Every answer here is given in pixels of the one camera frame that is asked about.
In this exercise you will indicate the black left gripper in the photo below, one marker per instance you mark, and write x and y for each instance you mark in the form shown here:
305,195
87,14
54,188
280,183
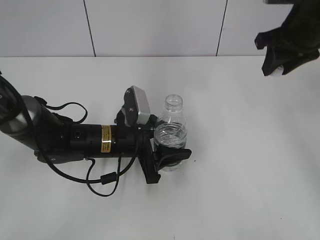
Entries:
135,142

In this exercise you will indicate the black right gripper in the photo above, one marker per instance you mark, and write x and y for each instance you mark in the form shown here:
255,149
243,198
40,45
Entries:
299,33

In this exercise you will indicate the white green bottle cap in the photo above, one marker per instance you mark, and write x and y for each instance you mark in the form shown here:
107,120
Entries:
278,71

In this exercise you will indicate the clear cestbon water bottle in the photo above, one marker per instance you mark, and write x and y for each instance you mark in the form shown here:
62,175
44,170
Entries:
171,125

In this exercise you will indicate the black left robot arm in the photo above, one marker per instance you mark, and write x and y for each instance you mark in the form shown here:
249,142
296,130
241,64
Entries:
57,139

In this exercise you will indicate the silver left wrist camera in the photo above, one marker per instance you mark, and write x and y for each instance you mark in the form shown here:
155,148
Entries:
136,107

